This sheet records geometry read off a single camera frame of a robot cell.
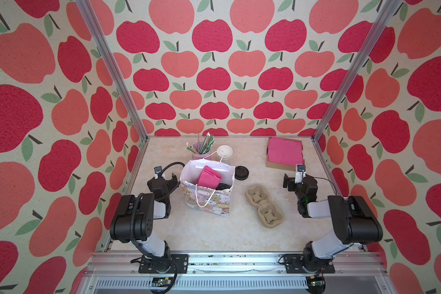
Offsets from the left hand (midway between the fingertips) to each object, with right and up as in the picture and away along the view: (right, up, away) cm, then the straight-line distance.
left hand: (166, 176), depth 95 cm
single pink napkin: (+24, +1, -18) cm, 30 cm away
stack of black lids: (+40, +1, +7) cm, 41 cm away
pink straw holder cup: (+17, +10, +1) cm, 19 cm away
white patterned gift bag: (+21, -8, -20) cm, 30 cm away
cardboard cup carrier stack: (+52, -17, -9) cm, 55 cm away
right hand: (+70, +1, -1) cm, 70 cm away
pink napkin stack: (+68, +13, +15) cm, 71 cm away
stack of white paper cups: (+31, +12, +5) cm, 33 cm away
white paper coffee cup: (+31, -2, -27) cm, 41 cm away
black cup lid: (+29, -3, -12) cm, 32 cm away
